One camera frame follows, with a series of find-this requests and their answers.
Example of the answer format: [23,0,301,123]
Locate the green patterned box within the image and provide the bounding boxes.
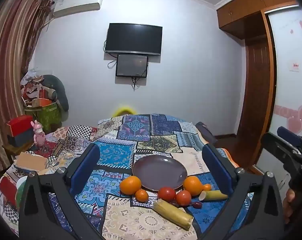
[25,101,61,130]

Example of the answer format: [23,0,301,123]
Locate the tan flat cardboard box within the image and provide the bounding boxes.
[15,152,48,173]

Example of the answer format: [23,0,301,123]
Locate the orange cardboard box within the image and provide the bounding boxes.
[32,97,53,108]

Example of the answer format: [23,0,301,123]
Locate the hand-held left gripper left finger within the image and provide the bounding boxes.
[18,143,104,240]

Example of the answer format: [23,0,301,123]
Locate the red tomato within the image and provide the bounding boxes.
[176,190,192,205]
[157,187,176,202]

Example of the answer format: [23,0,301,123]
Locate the small black wall monitor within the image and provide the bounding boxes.
[116,54,149,78]

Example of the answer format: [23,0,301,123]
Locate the grey long pillow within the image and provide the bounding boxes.
[42,74,69,112]

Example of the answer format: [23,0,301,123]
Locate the yellow round object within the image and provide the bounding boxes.
[113,105,138,117]

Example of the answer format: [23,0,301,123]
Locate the white air conditioner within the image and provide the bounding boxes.
[53,0,104,18]

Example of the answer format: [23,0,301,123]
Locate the red box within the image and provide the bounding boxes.
[6,115,34,137]

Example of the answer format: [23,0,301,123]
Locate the patchwork printed blanket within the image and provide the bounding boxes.
[0,114,254,240]

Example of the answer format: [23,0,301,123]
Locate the brown wooden wardrobe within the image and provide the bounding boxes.
[216,0,299,167]

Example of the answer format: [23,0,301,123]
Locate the small tangerine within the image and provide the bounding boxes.
[135,189,149,202]

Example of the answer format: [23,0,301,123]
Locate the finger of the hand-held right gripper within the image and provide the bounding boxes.
[277,126,302,148]
[262,132,293,164]

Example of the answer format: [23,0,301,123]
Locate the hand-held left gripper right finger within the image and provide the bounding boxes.
[197,143,285,240]

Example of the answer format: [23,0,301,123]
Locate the striped brown curtain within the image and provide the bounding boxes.
[0,0,54,170]

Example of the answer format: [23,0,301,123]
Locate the black wall television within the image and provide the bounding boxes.
[105,23,163,56]

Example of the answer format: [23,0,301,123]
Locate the pile of paper clutter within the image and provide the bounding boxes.
[20,69,54,105]

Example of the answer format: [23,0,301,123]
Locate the green zucchini piece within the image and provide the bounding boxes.
[200,189,228,201]

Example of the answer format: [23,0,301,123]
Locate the pink toy figure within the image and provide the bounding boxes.
[32,120,46,150]

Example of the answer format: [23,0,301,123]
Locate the large orange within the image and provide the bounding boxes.
[119,176,142,195]
[183,176,204,197]

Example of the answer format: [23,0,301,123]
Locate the dark grey box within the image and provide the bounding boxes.
[7,130,35,147]

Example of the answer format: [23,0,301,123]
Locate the dark purple plate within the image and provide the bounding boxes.
[132,154,188,192]

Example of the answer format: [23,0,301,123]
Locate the white door with heart stickers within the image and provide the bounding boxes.
[256,5,302,175]

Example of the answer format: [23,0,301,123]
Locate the person's right hand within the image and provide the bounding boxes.
[282,189,295,224]

